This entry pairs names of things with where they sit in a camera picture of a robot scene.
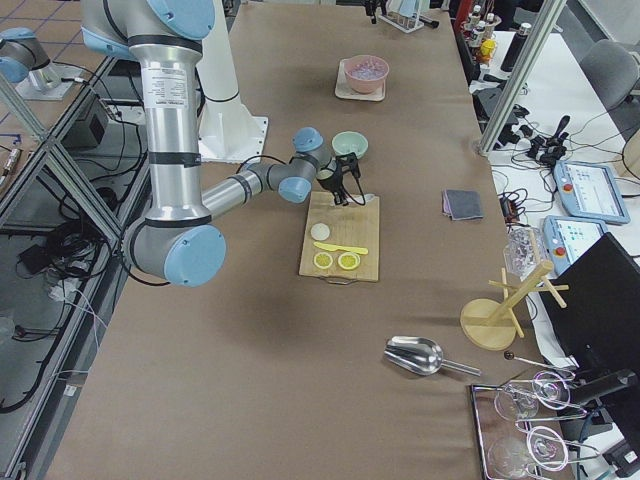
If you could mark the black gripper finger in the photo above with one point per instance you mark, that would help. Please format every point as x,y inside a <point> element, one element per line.
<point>340,197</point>

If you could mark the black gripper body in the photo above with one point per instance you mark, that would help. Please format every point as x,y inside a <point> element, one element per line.
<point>330,184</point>
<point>372,7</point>

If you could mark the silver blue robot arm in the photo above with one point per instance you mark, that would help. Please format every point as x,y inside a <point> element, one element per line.
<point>176,240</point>
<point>20,55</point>

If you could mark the mint green bowl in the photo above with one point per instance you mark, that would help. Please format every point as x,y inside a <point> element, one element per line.
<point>347,142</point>

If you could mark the pink bowl of ice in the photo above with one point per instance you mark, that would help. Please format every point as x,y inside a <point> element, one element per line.
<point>365,73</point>

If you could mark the metal ice scoop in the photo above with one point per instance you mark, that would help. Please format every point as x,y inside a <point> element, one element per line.
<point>422,356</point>

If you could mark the clear plastic ice container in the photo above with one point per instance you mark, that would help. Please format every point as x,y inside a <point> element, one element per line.
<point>524,250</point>

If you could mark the bamboo cutting board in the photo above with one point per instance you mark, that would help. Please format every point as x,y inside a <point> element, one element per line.
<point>352,225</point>

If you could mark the white cup rack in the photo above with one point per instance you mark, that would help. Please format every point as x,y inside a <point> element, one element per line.
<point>407,16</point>

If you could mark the white round slice toy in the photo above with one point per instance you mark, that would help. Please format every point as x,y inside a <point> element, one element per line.
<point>320,232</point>

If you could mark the lemon half toy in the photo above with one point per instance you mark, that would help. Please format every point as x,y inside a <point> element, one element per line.
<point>322,260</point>
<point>349,261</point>

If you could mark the beige plastic tray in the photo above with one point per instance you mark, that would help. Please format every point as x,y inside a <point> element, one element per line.
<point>345,92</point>

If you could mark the grey folded cloth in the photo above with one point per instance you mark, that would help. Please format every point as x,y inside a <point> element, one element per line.
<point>461,204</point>

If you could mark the black water bottle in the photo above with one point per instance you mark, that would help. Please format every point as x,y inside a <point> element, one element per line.
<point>515,47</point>

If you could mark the wooden mug tree stand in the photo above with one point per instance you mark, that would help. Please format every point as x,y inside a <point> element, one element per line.
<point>493,325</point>

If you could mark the lower blue teach pendant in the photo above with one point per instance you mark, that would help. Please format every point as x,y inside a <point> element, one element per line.
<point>568,238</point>

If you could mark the blue teach pendant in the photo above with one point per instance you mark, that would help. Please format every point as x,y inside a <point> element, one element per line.
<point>588,190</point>
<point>568,238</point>

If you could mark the upper blue teach pendant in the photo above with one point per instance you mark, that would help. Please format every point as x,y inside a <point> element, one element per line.
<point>588,190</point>

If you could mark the grey office chair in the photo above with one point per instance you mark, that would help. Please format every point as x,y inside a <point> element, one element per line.
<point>612,71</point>

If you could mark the black monitor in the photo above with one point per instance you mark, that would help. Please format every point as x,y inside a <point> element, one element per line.
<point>599,326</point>

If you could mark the upper wine glass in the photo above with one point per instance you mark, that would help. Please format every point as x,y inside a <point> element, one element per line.
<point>521,399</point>

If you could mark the wine glass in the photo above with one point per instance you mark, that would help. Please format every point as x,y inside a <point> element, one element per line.
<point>521,399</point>
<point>534,454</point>

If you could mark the metal glass rack tray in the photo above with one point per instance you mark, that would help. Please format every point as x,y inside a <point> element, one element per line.
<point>489,426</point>

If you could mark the lower wine glass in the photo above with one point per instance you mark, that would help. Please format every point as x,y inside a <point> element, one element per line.
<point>534,454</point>

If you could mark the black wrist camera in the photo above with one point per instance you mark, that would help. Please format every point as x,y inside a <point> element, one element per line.
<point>347,165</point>

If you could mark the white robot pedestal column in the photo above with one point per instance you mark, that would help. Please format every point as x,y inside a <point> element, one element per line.
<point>228,132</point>

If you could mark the aluminium frame post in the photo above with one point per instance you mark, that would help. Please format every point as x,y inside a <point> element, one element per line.
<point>547,18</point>

